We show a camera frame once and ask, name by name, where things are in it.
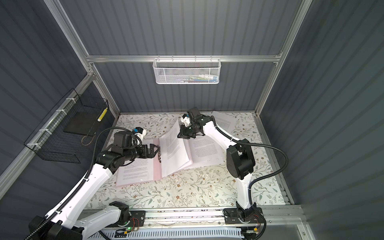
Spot white ventilation grille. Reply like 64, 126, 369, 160
88, 227, 245, 240

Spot pens in white basket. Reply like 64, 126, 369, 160
174, 75, 219, 84

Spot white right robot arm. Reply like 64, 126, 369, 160
178, 107, 256, 223

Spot white wire mesh basket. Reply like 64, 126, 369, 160
153, 59, 222, 85

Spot floral table mat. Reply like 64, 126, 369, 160
86, 112, 290, 210

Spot pink file folder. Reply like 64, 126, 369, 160
114, 136, 196, 188

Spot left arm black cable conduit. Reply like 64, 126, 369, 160
23, 126, 134, 240

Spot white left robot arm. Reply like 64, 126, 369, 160
26, 128, 161, 240

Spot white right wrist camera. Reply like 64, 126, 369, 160
181, 116, 191, 127

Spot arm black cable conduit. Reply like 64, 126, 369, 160
209, 115, 289, 240
23, 126, 134, 240

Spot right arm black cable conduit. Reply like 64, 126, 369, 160
209, 115, 289, 240

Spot printed paper sheet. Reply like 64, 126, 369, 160
159, 121, 193, 178
116, 159, 154, 187
185, 136, 225, 169
212, 111, 237, 134

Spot black wire mesh basket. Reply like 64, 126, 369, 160
24, 91, 109, 164

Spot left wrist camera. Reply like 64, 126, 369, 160
133, 127, 147, 140

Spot yellow marker pen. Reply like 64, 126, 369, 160
97, 107, 108, 122

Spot printed paper sheet front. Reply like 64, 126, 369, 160
185, 136, 225, 169

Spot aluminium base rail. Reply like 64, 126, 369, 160
56, 205, 316, 240

